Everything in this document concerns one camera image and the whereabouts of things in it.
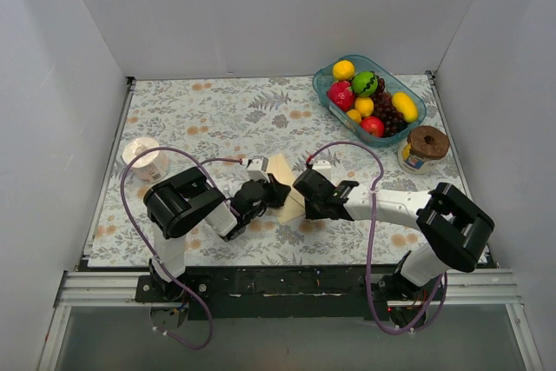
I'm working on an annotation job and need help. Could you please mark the small yellow lemon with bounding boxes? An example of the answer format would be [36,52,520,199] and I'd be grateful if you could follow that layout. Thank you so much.
[354,97,374,118]

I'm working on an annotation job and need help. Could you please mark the dark purple grapes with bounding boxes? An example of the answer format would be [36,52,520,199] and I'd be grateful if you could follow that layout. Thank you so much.
[370,77,408,137]

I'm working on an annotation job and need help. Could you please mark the yellow mango toy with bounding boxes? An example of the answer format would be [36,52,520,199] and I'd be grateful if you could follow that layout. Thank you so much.
[391,91,420,123]

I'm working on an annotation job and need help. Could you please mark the red apple toy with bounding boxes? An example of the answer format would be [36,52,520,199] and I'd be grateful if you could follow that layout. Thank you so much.
[360,116,385,138]

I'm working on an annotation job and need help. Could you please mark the teal plastic fruit basket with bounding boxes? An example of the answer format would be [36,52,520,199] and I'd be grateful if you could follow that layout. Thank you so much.
[313,55,427,148]

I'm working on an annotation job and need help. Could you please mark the white labelled jar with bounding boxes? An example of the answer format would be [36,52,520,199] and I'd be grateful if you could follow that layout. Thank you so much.
[397,142,438,175]

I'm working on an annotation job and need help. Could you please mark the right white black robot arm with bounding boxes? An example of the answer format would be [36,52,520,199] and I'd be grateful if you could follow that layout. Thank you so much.
[293,169,494,300]

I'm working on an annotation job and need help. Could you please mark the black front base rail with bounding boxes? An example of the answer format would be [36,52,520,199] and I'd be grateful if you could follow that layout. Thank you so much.
[135,265,441,321]

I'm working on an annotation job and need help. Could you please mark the beige paper envelope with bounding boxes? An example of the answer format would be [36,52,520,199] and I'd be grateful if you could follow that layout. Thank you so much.
[267,154,305,224]

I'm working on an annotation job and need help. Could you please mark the small orange lemon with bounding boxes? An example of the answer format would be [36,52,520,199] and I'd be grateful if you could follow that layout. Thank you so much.
[346,109,362,125]

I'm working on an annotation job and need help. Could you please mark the yellow orange fruit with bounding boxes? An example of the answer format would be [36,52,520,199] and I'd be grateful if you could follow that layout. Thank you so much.
[332,60,355,81]

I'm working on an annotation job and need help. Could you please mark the aluminium frame profile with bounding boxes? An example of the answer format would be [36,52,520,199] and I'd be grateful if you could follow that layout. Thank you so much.
[37,271,145,370]

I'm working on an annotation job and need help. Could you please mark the white toilet paper roll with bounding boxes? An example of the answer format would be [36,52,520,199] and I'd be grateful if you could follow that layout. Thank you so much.
[122,137,169,183]

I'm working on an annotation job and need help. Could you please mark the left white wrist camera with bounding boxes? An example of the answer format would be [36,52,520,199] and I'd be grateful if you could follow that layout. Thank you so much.
[247,156,270,182]

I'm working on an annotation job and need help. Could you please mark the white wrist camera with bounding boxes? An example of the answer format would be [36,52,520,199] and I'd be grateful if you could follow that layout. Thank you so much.
[312,160,332,181]
[247,156,270,182]

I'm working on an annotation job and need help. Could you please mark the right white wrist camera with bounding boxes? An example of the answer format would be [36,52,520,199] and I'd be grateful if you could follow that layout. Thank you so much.
[312,160,332,181]

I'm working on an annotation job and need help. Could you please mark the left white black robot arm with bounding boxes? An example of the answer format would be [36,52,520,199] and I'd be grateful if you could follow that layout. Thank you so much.
[143,167,291,301]

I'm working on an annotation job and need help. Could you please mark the green watermelon toy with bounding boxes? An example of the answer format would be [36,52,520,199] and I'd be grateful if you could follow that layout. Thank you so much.
[352,71,379,97]

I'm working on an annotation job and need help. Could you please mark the red strawberry toy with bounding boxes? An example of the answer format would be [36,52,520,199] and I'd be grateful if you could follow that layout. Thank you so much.
[327,81,355,112]

